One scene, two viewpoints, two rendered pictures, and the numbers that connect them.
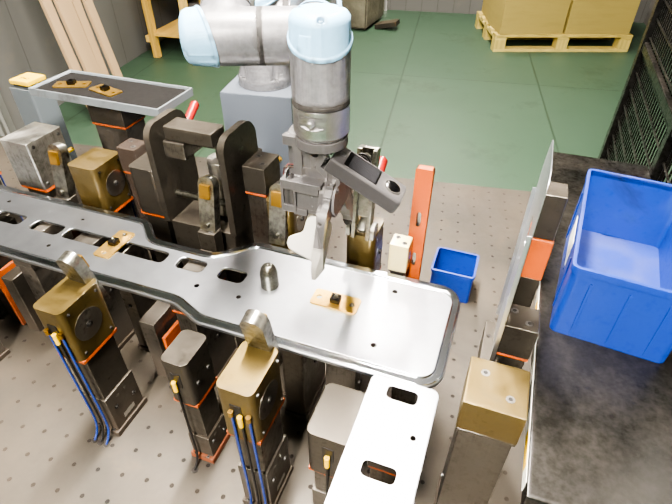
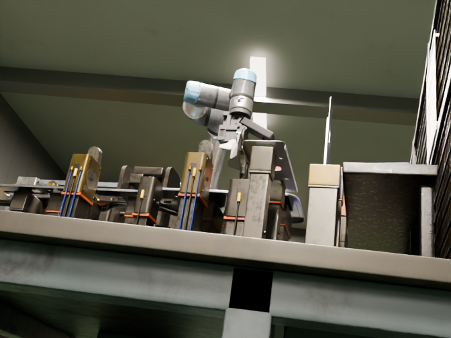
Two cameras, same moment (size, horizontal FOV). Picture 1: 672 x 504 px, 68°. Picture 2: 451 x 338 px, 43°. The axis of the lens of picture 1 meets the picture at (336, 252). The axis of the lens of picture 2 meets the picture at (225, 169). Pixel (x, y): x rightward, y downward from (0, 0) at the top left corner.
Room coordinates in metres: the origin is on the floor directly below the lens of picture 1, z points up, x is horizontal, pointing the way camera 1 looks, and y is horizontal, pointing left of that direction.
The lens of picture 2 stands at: (-0.96, 0.15, 0.41)
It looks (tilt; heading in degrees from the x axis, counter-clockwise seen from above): 24 degrees up; 356
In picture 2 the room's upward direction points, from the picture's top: 9 degrees clockwise
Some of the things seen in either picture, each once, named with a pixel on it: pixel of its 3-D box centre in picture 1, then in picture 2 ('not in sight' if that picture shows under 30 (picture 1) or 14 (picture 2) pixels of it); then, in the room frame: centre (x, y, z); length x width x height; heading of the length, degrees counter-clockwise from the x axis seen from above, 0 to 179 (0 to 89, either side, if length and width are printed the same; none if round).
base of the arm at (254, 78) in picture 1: (264, 63); not in sight; (1.39, 0.20, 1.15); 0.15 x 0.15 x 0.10
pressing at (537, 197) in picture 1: (516, 265); (327, 153); (0.51, -0.24, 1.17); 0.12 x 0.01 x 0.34; 160
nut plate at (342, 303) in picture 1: (335, 299); not in sight; (0.61, 0.00, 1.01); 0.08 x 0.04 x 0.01; 70
